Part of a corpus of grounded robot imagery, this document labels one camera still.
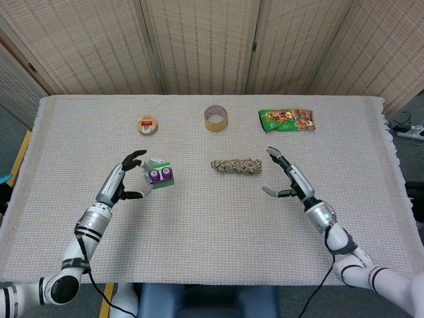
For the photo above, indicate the white power strip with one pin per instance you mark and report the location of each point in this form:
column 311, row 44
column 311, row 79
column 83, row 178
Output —
column 410, row 133

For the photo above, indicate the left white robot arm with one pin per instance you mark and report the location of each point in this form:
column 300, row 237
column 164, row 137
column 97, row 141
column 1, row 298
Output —
column 92, row 222

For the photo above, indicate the brown packing tape roll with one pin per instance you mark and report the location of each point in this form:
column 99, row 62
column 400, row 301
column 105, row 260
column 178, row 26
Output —
column 215, row 126

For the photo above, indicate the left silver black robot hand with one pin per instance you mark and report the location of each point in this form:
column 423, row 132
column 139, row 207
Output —
column 111, row 185

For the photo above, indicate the small green white carton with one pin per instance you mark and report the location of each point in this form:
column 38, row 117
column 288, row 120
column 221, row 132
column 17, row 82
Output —
column 157, row 161

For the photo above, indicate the green orange snack bag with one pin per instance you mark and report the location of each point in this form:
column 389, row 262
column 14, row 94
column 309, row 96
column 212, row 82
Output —
column 286, row 121

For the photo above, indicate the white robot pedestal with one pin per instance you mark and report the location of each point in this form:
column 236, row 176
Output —
column 126, row 295

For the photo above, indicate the yellow floor tape strip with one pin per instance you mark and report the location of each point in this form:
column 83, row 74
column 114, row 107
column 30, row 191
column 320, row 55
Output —
column 20, row 157
column 107, row 291

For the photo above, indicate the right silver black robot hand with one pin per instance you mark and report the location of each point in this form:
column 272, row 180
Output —
column 299, row 182

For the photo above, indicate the bamboo folding screen panel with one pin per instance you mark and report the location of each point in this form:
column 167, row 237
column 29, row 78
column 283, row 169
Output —
column 298, row 43
column 16, row 92
column 86, row 43
column 202, row 43
column 381, row 49

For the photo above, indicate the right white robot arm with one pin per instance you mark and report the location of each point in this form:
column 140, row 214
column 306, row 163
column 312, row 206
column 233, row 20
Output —
column 339, row 236

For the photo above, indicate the small tape roll red label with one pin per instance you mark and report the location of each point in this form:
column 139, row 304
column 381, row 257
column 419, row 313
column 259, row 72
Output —
column 148, row 127

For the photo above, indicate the white woven tablecloth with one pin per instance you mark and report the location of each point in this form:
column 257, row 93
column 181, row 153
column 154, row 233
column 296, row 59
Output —
column 215, row 232

